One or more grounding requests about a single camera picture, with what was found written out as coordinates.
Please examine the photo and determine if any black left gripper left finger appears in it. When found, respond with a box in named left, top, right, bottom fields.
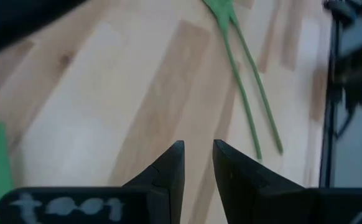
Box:
left=0, top=140, right=185, bottom=224

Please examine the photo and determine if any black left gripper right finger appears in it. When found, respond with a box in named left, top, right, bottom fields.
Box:
left=212, top=139, right=362, bottom=224

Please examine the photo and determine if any bunch of mixed flowers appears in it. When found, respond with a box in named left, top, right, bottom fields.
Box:
left=204, top=0, right=285, bottom=156

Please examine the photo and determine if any black depth camera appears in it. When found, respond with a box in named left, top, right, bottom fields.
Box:
left=332, top=45, right=362, bottom=114

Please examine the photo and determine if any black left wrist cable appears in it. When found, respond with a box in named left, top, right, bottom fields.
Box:
left=0, top=0, right=88, bottom=60

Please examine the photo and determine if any black rail bracket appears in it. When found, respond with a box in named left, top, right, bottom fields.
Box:
left=322, top=0, right=362, bottom=27

